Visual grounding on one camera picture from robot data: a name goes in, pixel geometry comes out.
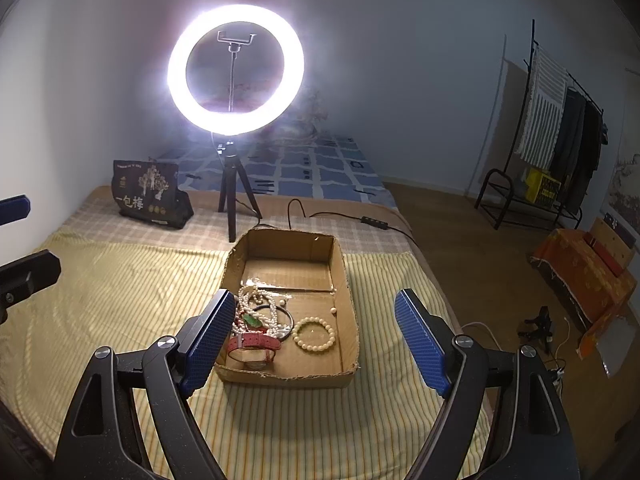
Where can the black clothes rack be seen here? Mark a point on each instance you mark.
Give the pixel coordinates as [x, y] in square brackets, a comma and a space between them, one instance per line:
[531, 40]

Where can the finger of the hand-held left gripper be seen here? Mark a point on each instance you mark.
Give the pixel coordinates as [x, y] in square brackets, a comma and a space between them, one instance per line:
[15, 208]
[30, 272]

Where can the striped cloth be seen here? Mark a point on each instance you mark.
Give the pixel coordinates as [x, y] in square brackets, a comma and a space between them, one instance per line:
[125, 285]

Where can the black hanging garment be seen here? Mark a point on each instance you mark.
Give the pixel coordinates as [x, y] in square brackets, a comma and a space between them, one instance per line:
[590, 160]

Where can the black printed bag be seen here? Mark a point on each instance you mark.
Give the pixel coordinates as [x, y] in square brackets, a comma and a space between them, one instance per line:
[145, 195]

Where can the red box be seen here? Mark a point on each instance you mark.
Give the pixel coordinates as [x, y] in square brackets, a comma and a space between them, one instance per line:
[605, 255]

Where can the phone holder clamp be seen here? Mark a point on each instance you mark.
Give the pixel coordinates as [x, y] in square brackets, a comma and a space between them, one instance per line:
[235, 47]

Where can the cardboard box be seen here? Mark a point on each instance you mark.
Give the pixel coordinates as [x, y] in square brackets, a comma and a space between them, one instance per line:
[295, 375]

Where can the striped towel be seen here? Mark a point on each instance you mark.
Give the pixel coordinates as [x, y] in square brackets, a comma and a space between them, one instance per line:
[542, 105]

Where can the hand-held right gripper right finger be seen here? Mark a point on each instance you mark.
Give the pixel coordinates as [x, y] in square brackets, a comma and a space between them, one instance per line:
[420, 340]

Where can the wooden board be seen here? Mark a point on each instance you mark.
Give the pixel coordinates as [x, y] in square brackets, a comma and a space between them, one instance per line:
[615, 232]

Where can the yellow crate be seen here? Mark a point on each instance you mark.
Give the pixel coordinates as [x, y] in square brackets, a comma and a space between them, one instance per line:
[542, 187]

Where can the checked bed sheet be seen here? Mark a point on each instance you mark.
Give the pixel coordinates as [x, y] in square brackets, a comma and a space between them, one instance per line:
[100, 230]

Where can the clear plastic sheet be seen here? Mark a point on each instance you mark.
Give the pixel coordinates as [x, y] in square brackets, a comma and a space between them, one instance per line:
[620, 347]

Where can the small black clamp stand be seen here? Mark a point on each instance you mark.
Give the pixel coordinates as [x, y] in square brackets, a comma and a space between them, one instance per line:
[542, 322]

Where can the wall poster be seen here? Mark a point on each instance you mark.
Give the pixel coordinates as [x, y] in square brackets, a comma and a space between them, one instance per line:
[627, 180]

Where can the grey hanging garment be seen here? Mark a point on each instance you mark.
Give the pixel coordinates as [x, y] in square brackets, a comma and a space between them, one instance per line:
[567, 135]

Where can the black tripod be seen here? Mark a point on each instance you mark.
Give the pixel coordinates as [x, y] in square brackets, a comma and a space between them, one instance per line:
[231, 185]

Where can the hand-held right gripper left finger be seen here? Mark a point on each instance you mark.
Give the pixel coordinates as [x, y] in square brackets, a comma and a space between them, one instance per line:
[210, 340]

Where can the black bangle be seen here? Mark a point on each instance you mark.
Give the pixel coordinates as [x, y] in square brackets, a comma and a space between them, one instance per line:
[290, 317]

